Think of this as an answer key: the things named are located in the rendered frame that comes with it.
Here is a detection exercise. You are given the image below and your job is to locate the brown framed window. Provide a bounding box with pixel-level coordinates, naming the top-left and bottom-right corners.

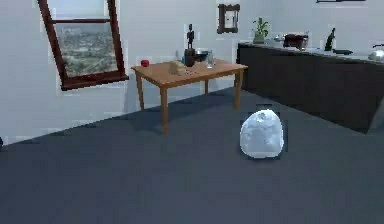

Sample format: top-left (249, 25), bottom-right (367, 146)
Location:
top-left (36, 0), bottom-right (130, 92)

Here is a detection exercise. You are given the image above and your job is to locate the white garbage bag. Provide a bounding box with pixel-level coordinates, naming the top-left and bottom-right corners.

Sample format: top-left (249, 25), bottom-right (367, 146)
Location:
top-left (239, 109), bottom-right (285, 159)

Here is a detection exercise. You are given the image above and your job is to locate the silver kettle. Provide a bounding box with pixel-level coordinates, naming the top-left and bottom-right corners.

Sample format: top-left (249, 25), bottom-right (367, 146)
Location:
top-left (367, 43), bottom-right (384, 63)

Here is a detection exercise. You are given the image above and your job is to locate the black human statue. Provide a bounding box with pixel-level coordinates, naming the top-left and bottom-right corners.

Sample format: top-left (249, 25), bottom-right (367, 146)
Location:
top-left (183, 23), bottom-right (197, 68)

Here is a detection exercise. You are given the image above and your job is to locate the wooden table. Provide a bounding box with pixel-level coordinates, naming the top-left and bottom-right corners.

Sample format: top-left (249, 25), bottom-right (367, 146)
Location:
top-left (130, 58), bottom-right (249, 137)

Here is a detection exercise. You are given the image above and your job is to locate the dark bottle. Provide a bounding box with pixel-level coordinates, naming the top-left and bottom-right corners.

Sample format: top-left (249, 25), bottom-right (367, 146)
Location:
top-left (324, 27), bottom-right (337, 52)

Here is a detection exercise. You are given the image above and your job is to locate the dark red toaster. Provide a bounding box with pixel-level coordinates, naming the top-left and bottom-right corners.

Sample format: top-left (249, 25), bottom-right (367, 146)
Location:
top-left (283, 32), bottom-right (310, 51)

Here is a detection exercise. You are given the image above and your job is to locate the dark metal bowl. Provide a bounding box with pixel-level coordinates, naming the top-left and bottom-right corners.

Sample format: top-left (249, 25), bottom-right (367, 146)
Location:
top-left (194, 49), bottom-right (210, 63)

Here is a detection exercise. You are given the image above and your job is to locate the tan bread loaf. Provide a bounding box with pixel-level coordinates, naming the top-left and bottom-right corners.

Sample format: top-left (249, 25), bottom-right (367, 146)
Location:
top-left (168, 60), bottom-right (186, 76)

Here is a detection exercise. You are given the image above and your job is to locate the clear glass cup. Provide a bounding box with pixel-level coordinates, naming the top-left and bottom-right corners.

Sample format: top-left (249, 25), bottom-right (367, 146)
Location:
top-left (205, 50), bottom-right (216, 70)

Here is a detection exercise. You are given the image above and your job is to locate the black pan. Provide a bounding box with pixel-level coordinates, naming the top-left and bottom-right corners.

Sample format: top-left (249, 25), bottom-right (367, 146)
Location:
top-left (331, 48), bottom-right (354, 56)

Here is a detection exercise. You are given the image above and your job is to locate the green potted house plant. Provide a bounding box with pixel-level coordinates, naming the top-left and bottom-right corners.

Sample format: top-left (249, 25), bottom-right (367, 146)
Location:
top-left (252, 16), bottom-right (271, 45)

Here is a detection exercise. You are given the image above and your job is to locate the dark kitchen counter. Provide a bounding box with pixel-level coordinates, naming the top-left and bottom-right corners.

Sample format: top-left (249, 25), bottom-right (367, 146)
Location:
top-left (236, 42), bottom-right (384, 135)

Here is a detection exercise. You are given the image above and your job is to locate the dark framed wall picture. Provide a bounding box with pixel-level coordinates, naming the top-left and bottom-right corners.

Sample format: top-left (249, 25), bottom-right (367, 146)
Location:
top-left (216, 3), bottom-right (241, 35)

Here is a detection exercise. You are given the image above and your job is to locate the dark wall shelf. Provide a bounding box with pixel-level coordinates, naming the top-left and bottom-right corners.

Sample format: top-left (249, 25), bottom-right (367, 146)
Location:
top-left (315, 0), bottom-right (367, 4)

